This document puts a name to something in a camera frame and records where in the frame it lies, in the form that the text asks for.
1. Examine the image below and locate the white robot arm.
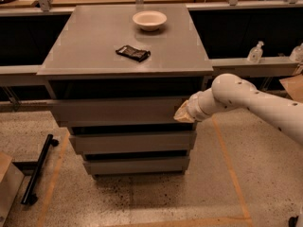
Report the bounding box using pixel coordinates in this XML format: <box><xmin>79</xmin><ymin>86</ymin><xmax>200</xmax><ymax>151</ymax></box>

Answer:
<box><xmin>173</xmin><ymin>74</ymin><xmax>303</xmax><ymax>144</ymax></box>

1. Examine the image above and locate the cardboard piece right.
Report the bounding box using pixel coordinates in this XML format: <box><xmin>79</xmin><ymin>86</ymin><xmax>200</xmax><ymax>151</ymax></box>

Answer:
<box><xmin>280</xmin><ymin>74</ymin><xmax>303</xmax><ymax>103</ymax></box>

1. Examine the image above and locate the black object bottom right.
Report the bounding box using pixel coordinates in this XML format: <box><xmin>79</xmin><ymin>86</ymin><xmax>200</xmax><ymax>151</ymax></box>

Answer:
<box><xmin>288</xmin><ymin>217</ymin><xmax>298</xmax><ymax>227</ymax></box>

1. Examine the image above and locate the black metal bar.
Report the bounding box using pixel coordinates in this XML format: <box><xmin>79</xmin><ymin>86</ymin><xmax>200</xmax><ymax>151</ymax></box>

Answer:
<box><xmin>21</xmin><ymin>134</ymin><xmax>59</xmax><ymax>205</ymax></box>

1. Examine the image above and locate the grey drawer cabinet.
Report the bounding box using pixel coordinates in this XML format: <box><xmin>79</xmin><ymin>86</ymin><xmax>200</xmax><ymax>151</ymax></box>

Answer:
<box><xmin>38</xmin><ymin>4</ymin><xmax>213</xmax><ymax>161</ymax></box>

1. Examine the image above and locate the grey bottom drawer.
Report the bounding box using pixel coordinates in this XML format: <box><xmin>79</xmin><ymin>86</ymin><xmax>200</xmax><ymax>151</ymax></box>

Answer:
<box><xmin>83</xmin><ymin>156</ymin><xmax>189</xmax><ymax>175</ymax></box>

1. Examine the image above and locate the grey drawer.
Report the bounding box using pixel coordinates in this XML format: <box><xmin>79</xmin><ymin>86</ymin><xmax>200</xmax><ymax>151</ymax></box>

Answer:
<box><xmin>83</xmin><ymin>156</ymin><xmax>189</xmax><ymax>175</ymax></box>
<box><xmin>69</xmin><ymin>131</ymin><xmax>196</xmax><ymax>154</ymax></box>
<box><xmin>51</xmin><ymin>96</ymin><xmax>185</xmax><ymax>127</ymax></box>

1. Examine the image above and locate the clear sanitizer pump bottle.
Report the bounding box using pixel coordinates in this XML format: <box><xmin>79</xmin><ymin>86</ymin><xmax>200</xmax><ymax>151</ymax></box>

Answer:
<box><xmin>247</xmin><ymin>41</ymin><xmax>264</xmax><ymax>63</ymax></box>

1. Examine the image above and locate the cardboard box left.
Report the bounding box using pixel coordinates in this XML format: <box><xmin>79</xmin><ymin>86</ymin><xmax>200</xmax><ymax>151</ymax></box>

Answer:
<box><xmin>0</xmin><ymin>152</ymin><xmax>24</xmax><ymax>227</ymax></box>

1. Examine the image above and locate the white bowl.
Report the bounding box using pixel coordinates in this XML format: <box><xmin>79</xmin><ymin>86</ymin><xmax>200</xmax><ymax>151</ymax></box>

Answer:
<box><xmin>133</xmin><ymin>10</ymin><xmax>167</xmax><ymax>31</ymax></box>

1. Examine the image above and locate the grey middle drawer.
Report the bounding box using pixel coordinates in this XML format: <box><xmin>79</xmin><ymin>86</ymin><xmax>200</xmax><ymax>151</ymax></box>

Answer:
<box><xmin>69</xmin><ymin>131</ymin><xmax>196</xmax><ymax>154</ymax></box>

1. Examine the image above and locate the black snack packet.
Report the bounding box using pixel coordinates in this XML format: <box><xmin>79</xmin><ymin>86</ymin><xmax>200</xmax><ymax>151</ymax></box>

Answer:
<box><xmin>116</xmin><ymin>44</ymin><xmax>151</xmax><ymax>62</ymax></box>

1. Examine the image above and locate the grey top drawer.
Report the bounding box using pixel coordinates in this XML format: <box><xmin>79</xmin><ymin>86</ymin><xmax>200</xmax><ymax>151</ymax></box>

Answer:
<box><xmin>51</xmin><ymin>96</ymin><xmax>185</xmax><ymax>127</ymax></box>

